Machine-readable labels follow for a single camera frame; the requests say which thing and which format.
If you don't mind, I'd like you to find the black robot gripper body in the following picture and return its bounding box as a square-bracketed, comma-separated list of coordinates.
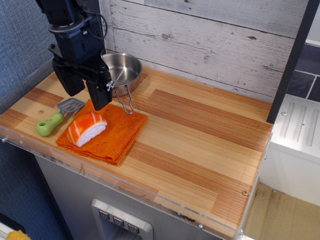
[48, 16, 111, 83]

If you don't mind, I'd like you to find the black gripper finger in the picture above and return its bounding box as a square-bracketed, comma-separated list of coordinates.
[52, 58, 85, 97]
[86, 79, 113, 111]

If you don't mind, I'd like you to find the small steel pan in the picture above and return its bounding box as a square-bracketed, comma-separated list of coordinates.
[101, 53, 143, 115]

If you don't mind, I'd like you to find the orange white salmon sushi toy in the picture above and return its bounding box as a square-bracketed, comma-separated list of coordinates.
[66, 111, 108, 147]

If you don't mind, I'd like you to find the orange cloth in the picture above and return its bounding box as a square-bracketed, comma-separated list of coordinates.
[56, 99, 148, 165]

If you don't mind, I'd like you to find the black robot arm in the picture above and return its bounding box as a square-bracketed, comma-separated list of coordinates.
[37, 0, 113, 111]

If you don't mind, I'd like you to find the steel cabinet with button panel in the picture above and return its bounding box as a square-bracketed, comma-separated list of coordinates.
[33, 154, 245, 240]

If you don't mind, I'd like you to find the yellow object at corner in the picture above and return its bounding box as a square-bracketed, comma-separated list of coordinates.
[6, 231, 31, 240]

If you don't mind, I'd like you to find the white radiator cover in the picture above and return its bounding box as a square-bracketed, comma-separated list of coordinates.
[259, 94, 320, 205]

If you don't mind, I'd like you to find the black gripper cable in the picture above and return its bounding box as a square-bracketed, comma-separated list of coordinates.
[82, 6, 108, 41]

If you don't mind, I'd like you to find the green handled grey spatula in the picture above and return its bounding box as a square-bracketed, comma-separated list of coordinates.
[35, 97, 85, 137]

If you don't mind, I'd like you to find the dark vertical post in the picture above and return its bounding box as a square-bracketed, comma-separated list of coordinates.
[266, 0, 320, 124]

